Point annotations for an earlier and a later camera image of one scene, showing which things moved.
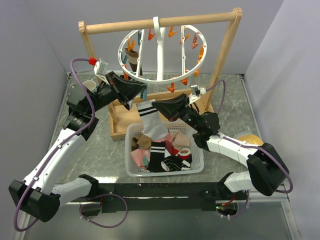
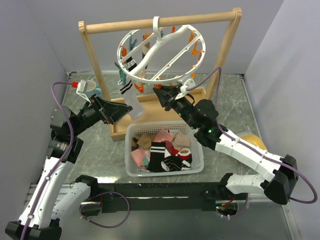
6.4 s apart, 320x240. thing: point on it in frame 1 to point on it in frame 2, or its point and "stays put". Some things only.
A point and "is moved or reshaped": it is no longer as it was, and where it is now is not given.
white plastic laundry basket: (133, 130) stays put
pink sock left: (142, 157) stays put
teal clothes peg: (144, 94) to (122, 74)
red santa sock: (183, 153) stays put
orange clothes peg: (171, 88) is moved or reshaped
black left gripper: (127, 90) to (111, 111)
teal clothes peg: (125, 59) to (131, 45)
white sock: (151, 124) is moved or reshaped
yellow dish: (249, 137) stays put
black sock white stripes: (157, 156) stays put
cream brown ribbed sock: (133, 57) to (146, 48)
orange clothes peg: (131, 47) to (146, 35)
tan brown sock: (143, 142) stays put
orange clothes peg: (184, 81) to (157, 86)
